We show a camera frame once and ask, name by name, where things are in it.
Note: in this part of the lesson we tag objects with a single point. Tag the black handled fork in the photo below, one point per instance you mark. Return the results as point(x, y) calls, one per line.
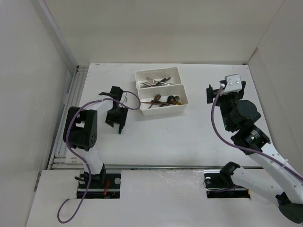
point(146, 84)

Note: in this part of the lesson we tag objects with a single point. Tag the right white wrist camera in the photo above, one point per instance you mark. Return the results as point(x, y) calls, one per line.
point(231, 84)

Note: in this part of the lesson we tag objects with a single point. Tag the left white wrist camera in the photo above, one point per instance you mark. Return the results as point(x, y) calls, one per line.
point(124, 100)

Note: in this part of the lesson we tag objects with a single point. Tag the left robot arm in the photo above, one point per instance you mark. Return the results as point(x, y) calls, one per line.
point(81, 132)

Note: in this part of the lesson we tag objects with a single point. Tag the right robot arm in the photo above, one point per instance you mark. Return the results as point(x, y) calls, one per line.
point(285, 190)

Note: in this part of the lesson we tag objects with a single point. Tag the black measuring spoon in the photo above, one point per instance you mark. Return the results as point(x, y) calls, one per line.
point(169, 99)

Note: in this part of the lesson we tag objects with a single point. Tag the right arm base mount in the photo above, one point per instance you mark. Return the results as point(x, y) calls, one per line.
point(219, 185)

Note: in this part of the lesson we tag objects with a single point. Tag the white plastic bin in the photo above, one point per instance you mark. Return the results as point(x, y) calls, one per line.
point(162, 100)
point(157, 74)

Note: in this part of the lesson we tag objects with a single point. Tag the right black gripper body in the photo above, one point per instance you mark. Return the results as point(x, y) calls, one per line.
point(227, 102)

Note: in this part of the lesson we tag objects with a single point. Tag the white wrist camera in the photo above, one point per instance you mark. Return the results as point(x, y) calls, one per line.
point(124, 100)
point(231, 84)

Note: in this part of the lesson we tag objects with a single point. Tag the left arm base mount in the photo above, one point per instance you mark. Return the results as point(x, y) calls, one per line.
point(106, 187)

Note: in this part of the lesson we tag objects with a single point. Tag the gold fork green handle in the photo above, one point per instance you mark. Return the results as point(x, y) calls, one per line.
point(159, 83)

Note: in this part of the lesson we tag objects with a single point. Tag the silver fork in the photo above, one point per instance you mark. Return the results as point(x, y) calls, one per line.
point(150, 84)

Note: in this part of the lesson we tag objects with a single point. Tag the silver spoon copper handle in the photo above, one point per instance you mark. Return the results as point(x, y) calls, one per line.
point(177, 98)

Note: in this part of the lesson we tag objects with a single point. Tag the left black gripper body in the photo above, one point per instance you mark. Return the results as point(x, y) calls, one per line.
point(117, 116)

